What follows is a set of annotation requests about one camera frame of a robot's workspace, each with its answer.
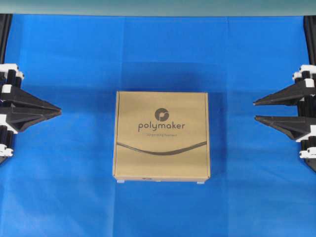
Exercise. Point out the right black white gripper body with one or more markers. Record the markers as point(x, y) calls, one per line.
point(307, 108)

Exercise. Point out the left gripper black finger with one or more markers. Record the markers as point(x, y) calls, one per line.
point(17, 119)
point(19, 97)

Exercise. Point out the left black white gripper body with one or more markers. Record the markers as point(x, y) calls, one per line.
point(10, 76)

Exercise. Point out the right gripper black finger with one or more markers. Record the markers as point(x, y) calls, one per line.
point(296, 128)
point(289, 96)

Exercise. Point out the brown polymaker cardboard box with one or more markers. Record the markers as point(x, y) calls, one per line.
point(161, 136)

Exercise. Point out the blue table cloth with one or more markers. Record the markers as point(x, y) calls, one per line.
point(59, 182)

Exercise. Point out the right black frame post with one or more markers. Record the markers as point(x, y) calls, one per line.
point(310, 35)

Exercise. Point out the black frame post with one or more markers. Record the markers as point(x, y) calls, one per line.
point(5, 23)
point(310, 35)

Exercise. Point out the left black frame post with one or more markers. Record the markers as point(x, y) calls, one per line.
point(5, 23)

